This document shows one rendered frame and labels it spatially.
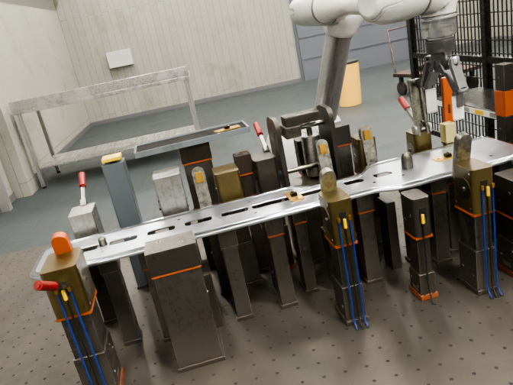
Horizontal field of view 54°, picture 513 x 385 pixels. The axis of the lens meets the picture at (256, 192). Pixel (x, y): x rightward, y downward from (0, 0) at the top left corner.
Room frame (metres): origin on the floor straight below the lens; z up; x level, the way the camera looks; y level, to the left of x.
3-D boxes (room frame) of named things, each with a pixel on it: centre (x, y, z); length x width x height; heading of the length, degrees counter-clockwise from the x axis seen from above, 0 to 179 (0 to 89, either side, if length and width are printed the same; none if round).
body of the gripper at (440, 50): (1.36, -0.56, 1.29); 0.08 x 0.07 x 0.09; 8
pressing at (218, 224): (1.29, -0.08, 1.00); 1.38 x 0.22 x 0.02; 98
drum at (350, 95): (7.47, -1.66, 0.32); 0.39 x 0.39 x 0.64
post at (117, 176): (1.57, 0.43, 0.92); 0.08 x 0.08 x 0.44; 8
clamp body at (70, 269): (1.03, 0.46, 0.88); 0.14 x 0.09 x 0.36; 8
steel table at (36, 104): (6.58, 1.61, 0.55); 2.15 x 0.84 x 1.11; 93
